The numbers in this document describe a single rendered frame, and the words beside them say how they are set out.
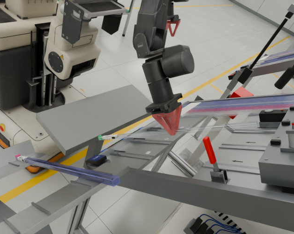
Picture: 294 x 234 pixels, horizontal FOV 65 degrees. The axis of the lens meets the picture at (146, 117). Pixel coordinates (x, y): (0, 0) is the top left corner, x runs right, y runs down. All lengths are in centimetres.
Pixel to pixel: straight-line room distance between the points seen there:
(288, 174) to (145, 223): 121
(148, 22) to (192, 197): 42
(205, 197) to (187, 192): 5
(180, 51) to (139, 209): 124
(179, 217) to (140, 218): 67
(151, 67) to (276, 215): 40
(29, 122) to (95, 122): 52
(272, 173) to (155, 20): 41
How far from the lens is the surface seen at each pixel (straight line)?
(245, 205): 51
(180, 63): 54
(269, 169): 50
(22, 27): 133
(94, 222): 152
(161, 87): 58
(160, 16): 59
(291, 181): 50
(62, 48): 117
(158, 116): 61
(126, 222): 156
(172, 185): 58
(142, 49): 58
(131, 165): 73
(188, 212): 98
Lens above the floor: 140
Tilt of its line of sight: 39 degrees down
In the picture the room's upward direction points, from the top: 25 degrees clockwise
